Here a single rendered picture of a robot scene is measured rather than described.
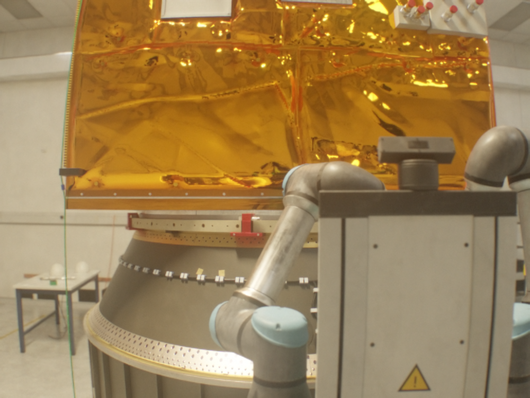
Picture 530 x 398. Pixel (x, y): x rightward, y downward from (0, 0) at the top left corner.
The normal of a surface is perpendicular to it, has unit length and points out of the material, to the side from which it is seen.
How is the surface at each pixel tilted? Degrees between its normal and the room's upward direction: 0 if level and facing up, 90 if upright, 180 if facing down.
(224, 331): 80
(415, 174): 90
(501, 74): 90
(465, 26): 90
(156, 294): 62
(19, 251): 90
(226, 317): 55
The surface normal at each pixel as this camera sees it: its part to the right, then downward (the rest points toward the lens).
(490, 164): -0.48, 0.02
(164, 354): -0.29, -0.75
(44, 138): 0.05, -0.03
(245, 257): -0.16, -0.49
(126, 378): 0.80, -0.02
